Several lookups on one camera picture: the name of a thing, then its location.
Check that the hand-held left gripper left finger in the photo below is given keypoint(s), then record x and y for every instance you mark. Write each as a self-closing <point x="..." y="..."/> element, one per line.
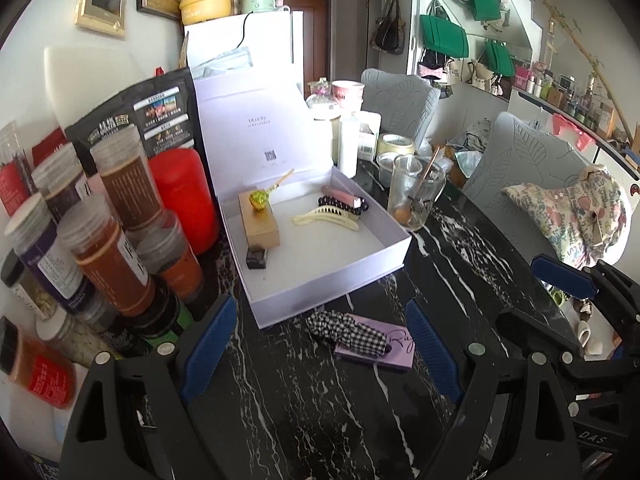
<point x="207" y="347"/>

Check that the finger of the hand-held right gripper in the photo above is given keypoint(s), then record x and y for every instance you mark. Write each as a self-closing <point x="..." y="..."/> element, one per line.
<point x="562" y="275"/>
<point x="515" y="327"/>

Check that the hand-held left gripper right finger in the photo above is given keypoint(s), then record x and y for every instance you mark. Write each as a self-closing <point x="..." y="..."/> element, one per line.
<point x="432" y="352"/>

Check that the purple card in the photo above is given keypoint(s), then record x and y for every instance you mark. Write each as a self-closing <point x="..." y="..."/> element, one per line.
<point x="400" y="350"/>

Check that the black white checked scrunchie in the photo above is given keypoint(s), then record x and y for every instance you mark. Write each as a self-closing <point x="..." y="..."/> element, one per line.
<point x="350" y="332"/>

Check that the small black cube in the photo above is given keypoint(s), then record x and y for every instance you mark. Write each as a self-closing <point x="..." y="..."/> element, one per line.
<point x="257" y="259"/>

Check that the gold rectangular box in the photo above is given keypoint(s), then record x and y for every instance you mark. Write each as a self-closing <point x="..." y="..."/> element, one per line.
<point x="260" y="225"/>

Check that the green lollipop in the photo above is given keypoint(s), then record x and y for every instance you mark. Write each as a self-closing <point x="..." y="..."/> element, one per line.
<point x="260" y="199"/>

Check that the white gift box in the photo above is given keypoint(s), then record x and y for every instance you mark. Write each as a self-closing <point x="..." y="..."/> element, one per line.
<point x="260" y="125"/>

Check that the floral cloth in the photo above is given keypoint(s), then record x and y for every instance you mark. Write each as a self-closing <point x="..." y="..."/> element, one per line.
<point x="570" y="220"/>

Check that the grey leaf pattern chair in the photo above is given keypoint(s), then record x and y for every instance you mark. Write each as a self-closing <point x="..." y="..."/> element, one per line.
<point x="400" y="102"/>
<point x="525" y="170"/>

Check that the group of clear spice jars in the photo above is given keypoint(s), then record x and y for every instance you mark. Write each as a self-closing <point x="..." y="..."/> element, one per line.
<point x="110" y="250"/>

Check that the pink plastic bag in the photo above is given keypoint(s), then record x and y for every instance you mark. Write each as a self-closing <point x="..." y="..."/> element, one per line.
<point x="575" y="130"/>

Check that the clear plastic bag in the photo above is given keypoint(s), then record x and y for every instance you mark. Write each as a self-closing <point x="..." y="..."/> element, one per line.
<point x="467" y="162"/>

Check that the red cylinder canister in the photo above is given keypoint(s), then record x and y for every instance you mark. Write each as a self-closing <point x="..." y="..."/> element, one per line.
<point x="182" y="200"/>

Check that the glass mug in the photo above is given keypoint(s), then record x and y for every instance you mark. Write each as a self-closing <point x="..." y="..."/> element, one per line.
<point x="412" y="200"/>

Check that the row of shelf bottles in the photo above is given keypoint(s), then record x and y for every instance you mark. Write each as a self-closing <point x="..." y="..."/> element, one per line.
<point x="575" y="105"/>

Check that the wooden stick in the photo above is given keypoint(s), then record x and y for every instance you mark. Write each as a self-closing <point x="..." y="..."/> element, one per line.
<point x="430" y="165"/>

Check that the cream hair claw clip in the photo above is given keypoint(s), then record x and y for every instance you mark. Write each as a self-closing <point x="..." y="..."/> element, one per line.
<point x="325" y="217"/>

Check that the beige tape roll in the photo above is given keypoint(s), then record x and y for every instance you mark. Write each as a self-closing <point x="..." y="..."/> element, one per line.
<point x="395" y="146"/>

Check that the white cylinder bottle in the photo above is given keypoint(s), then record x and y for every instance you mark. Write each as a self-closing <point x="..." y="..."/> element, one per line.
<point x="349" y="147"/>

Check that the green white small carton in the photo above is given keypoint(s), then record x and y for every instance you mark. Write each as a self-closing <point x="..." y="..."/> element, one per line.
<point x="371" y="135"/>

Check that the white jar with clear lid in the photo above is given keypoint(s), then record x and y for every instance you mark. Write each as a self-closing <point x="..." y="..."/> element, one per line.
<point x="322" y="130"/>

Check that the black printed pouch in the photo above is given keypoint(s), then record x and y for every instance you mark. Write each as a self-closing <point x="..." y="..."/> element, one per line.
<point x="160" y="105"/>

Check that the red snack packet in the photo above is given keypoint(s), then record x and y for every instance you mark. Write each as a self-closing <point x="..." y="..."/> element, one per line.
<point x="50" y="144"/>

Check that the white foam board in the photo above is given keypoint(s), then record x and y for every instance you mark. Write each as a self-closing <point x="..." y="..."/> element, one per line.
<point x="90" y="80"/>

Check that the woven hand fan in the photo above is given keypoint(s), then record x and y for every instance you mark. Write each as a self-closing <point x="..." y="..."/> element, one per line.
<point x="185" y="50"/>

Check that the dark hanging handbag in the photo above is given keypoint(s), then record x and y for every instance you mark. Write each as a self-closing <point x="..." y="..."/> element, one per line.
<point x="387" y="30"/>

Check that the white fridge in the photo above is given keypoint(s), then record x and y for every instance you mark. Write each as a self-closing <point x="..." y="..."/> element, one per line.
<point x="270" y="45"/>

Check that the brown door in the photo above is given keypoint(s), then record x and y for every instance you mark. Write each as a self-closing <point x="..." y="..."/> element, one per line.
<point x="315" y="45"/>

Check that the yellow electric pot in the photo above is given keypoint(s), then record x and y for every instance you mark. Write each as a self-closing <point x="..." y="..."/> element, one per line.
<point x="205" y="2"/>

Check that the gold wall intercom panel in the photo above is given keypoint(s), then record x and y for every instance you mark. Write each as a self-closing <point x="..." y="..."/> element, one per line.
<point x="102" y="0"/>

